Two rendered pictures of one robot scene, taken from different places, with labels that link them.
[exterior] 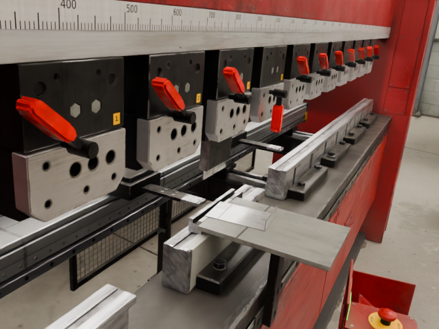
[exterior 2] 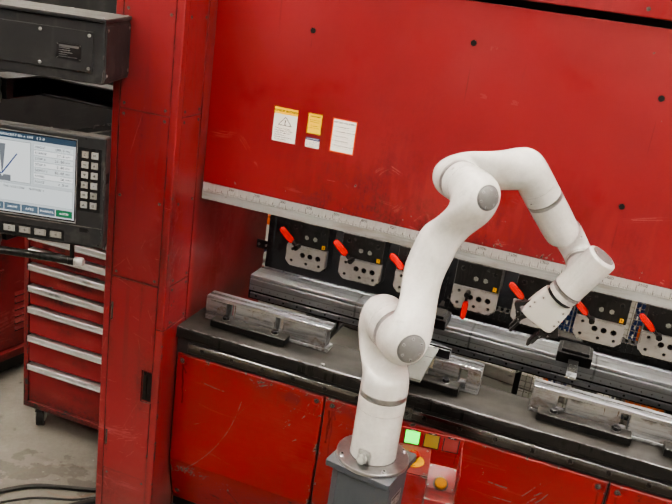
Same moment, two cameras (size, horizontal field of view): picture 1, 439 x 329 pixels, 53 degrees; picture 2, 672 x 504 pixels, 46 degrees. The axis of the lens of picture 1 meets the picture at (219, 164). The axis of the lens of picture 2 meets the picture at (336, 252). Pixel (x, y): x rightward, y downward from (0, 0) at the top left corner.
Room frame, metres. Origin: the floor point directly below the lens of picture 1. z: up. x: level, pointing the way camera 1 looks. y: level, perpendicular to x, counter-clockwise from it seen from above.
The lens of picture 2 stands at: (0.18, -2.46, 2.15)
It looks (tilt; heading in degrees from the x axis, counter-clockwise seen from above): 19 degrees down; 81
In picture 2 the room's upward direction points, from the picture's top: 8 degrees clockwise
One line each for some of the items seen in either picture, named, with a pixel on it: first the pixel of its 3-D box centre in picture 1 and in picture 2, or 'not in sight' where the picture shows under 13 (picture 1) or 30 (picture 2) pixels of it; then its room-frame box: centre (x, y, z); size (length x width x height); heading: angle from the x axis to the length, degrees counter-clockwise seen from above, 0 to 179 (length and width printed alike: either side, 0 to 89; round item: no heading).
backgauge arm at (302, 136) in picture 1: (266, 136); not in sight; (2.25, -0.23, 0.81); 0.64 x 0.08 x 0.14; 64
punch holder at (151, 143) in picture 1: (155, 105); (364, 256); (0.66, 0.10, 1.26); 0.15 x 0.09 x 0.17; 154
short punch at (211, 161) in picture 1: (215, 151); not in sight; (0.87, 0.01, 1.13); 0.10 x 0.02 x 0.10; 154
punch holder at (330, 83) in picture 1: (322, 64); (667, 330); (1.56, -0.33, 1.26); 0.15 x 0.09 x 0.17; 154
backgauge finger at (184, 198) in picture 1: (153, 185); (428, 322); (0.94, 0.15, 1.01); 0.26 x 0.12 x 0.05; 64
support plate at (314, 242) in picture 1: (276, 228); (403, 357); (0.80, -0.12, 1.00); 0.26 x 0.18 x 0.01; 64
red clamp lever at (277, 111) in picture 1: (276, 110); (465, 304); (0.98, -0.12, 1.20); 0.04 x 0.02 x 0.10; 64
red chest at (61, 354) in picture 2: not in sight; (103, 325); (-0.34, 0.97, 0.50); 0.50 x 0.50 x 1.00; 64
